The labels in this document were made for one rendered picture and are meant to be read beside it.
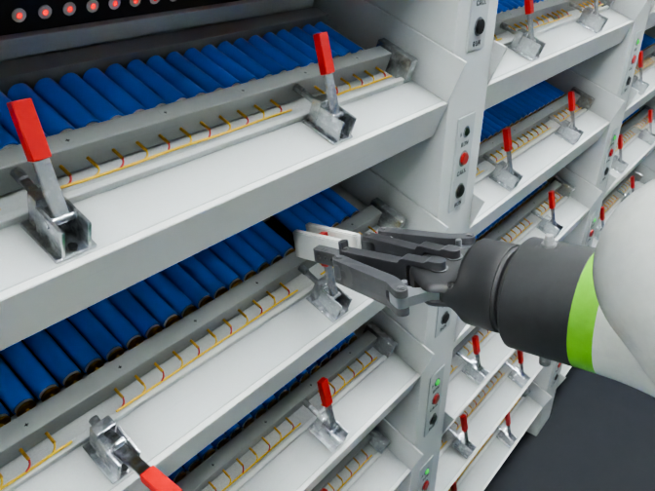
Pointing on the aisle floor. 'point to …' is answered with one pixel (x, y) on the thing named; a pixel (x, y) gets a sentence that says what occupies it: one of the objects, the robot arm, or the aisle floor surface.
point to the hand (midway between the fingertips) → (327, 245)
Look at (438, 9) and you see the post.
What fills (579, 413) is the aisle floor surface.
